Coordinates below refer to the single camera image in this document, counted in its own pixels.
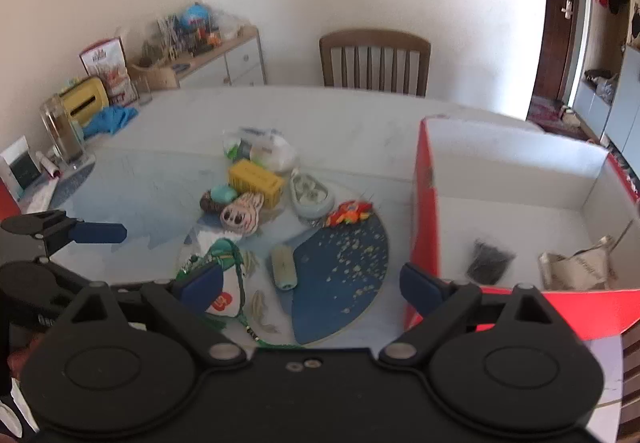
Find green white lucky pouch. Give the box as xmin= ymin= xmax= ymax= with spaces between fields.
xmin=176 ymin=238 xmax=274 ymax=348

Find teal oval eraser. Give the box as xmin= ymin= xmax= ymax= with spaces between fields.
xmin=209 ymin=185 xmax=239 ymax=207

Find yellow rectangular box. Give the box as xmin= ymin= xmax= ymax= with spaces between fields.
xmin=228 ymin=159 xmax=285 ymax=209

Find grey correction tape dispenser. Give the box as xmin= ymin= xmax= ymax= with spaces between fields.
xmin=288 ymin=169 xmax=335 ymax=220

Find dark grey hair clump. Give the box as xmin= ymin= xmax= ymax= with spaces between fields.
xmin=466 ymin=239 xmax=515 ymax=286

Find clear glass jar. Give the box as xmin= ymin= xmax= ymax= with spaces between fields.
xmin=40 ymin=96 xmax=87 ymax=169

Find blue round placemat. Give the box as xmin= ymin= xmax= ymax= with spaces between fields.
xmin=291 ymin=215 xmax=390 ymax=345

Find dark green small box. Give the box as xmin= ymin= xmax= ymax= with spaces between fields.
xmin=1 ymin=137 xmax=41 ymax=200

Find red orange plush toy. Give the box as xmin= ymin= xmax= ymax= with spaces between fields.
xmin=324 ymin=200 xmax=373 ymax=227

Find blue cloth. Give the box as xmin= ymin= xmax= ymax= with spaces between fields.
xmin=82 ymin=105 xmax=139 ymax=139

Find red white cardboard box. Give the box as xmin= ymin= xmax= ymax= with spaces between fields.
xmin=410 ymin=117 xmax=639 ymax=340

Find yellow tissue box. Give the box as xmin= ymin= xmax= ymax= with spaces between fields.
xmin=60 ymin=76 xmax=110 ymax=127

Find drinking glass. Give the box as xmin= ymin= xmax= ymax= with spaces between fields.
xmin=132 ymin=76 xmax=153 ymax=106

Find white plastic bag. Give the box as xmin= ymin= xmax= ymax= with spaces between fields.
xmin=222 ymin=127 xmax=299 ymax=174

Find gold foil snack packet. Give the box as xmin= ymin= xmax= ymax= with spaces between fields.
xmin=538 ymin=221 xmax=634 ymax=291

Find wooden tray with plants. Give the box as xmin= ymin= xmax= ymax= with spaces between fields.
xmin=127 ymin=40 xmax=191 ymax=91

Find red white snack bag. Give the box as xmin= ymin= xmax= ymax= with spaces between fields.
xmin=79 ymin=37 xmax=138 ymax=106

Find white drawer sideboard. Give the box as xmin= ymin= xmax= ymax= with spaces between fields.
xmin=169 ymin=25 xmax=266 ymax=89

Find brown wooden chair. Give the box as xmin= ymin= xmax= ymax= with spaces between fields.
xmin=319 ymin=28 xmax=432 ymax=98

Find blue globe toy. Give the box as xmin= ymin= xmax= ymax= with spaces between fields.
xmin=179 ymin=3 xmax=210 ymax=33

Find white grey wall cabinets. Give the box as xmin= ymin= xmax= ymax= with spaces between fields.
xmin=572 ymin=0 xmax=639 ymax=152

